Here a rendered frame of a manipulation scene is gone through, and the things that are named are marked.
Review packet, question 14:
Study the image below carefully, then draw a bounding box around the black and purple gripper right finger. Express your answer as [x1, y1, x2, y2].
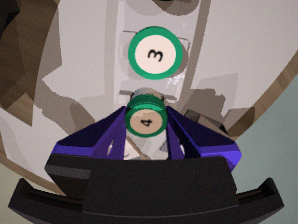
[166, 106, 242, 172]

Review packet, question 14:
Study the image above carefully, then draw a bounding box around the grey flat mat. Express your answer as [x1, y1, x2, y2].
[0, 0, 298, 184]

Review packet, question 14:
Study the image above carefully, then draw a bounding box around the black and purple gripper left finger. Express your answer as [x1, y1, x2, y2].
[50, 106, 127, 160]

